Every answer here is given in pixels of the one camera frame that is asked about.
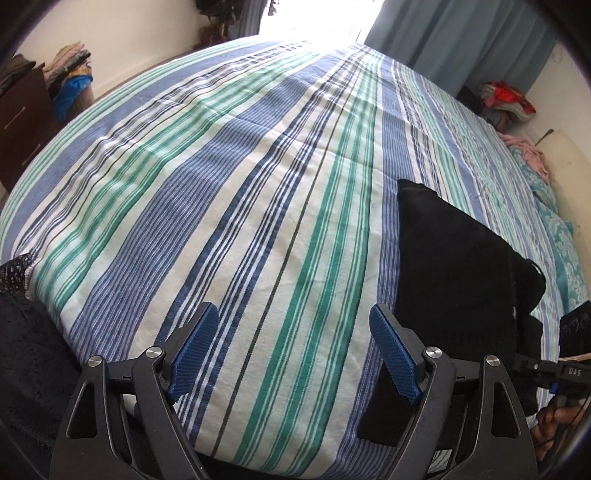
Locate black pants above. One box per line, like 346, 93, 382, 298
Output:
358, 178, 548, 449

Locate person right hand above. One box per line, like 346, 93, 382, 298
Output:
530, 399, 584, 461

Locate black lace garment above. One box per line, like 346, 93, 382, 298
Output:
1, 254, 81, 479

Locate teal patterned pillow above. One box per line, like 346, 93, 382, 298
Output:
509, 146, 589, 313

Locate cream padded headboard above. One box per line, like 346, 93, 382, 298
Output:
537, 130, 591, 288

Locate pink crumpled cloth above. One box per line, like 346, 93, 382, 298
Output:
498, 133, 550, 184

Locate red and grey clothes pile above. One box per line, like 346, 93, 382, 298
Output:
479, 81, 537, 123

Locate striped bed sheet mattress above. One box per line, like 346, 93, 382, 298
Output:
1, 37, 563, 479

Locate dark wooden dresser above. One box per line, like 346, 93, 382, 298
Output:
0, 66, 60, 192

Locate blue curtain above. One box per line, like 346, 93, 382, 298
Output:
365, 0, 556, 96

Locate colourful clothes pile left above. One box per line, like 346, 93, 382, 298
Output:
42, 41, 94, 124

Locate dark hanging clothes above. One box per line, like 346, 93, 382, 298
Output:
194, 0, 245, 50

